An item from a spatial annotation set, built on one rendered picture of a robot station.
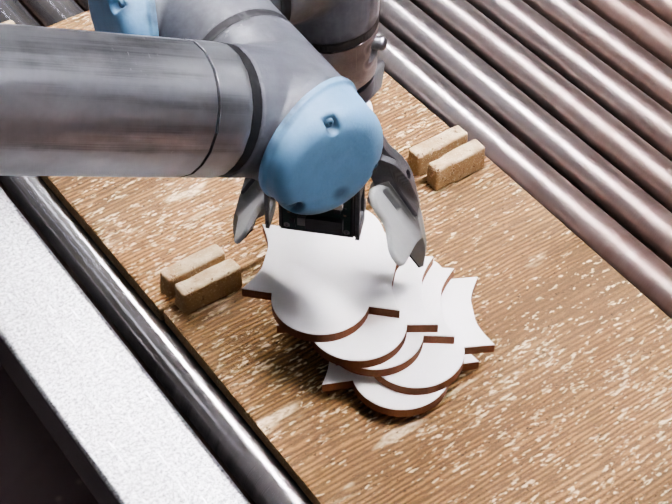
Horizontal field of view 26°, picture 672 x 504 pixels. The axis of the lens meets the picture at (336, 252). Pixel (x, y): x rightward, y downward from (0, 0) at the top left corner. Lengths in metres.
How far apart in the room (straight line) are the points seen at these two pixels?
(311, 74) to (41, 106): 0.17
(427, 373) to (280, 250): 0.16
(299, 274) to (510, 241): 0.22
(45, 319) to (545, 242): 0.44
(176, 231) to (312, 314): 0.21
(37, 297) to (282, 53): 0.54
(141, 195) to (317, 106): 0.58
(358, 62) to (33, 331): 0.43
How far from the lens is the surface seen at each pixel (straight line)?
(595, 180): 1.41
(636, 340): 1.24
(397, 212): 1.12
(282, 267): 1.19
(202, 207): 1.33
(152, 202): 1.34
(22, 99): 0.71
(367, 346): 1.15
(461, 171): 1.35
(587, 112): 1.47
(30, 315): 1.29
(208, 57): 0.78
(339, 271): 1.19
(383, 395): 1.16
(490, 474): 1.14
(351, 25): 0.96
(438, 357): 1.17
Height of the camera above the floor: 1.86
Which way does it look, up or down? 46 degrees down
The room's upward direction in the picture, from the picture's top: straight up
